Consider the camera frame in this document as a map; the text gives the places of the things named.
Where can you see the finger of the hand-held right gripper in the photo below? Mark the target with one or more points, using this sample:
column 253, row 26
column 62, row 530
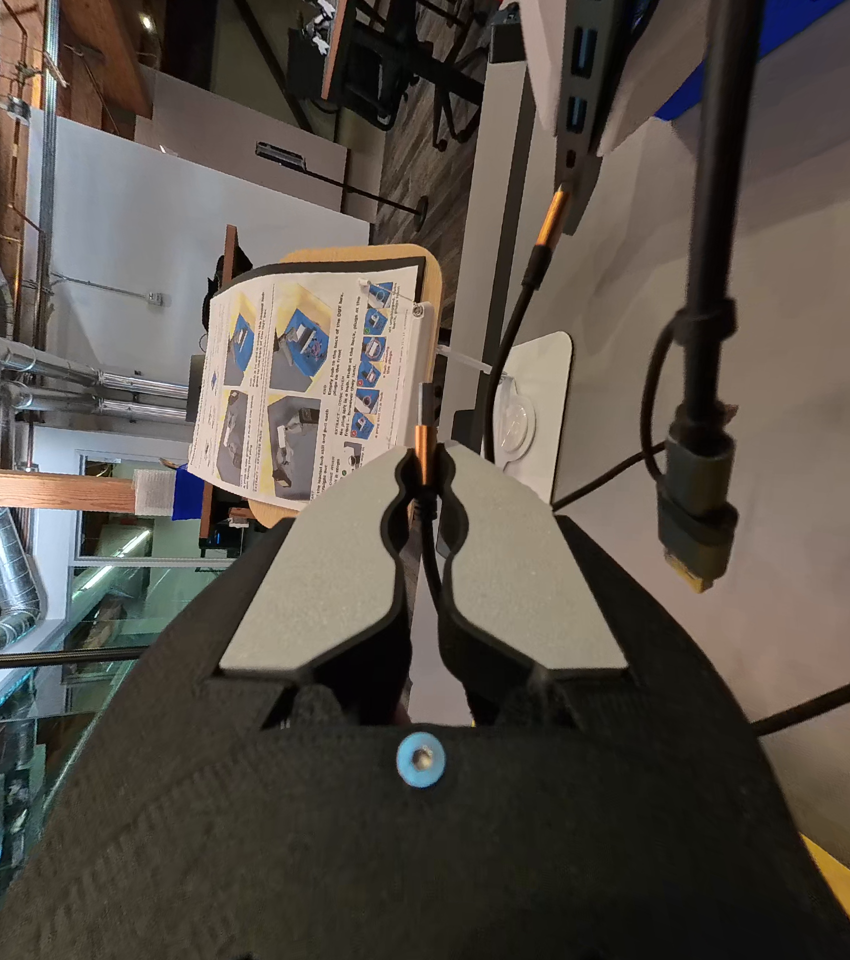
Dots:
column 541, row 37
column 657, row 82

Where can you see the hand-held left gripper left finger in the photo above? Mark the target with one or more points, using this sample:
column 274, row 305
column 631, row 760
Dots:
column 312, row 577

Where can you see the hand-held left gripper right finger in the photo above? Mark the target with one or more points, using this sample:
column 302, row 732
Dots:
column 537, row 577

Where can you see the grey usb hub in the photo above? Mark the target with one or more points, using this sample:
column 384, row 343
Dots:
column 601, row 90

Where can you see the black office chair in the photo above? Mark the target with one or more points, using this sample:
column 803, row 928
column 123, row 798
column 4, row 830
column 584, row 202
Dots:
column 432, row 67

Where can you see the small blue panel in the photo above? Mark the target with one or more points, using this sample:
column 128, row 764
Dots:
column 186, row 499

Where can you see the blue plastic bin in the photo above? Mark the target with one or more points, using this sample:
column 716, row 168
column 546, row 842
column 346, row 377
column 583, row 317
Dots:
column 807, row 30

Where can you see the white foam block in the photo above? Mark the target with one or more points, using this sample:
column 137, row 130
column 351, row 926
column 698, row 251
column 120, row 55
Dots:
column 155, row 491

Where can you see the printed instruction sheet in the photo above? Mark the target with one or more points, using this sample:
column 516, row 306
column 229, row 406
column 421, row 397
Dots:
column 305, row 375

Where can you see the wooden ceiling beam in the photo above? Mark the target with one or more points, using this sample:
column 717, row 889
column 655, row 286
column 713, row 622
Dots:
column 35, row 487

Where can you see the grey electrical box conduit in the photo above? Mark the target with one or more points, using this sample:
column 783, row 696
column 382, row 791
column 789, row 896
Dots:
column 159, row 300

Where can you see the wooden edged desk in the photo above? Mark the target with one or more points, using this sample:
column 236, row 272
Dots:
column 230, row 247

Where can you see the clear suction cup mount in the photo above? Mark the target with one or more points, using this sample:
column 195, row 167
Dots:
column 513, row 420

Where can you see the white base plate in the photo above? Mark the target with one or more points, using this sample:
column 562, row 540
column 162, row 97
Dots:
column 549, row 367

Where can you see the grey wall pipes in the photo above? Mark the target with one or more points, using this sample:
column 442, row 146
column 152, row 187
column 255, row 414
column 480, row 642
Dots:
column 95, row 386

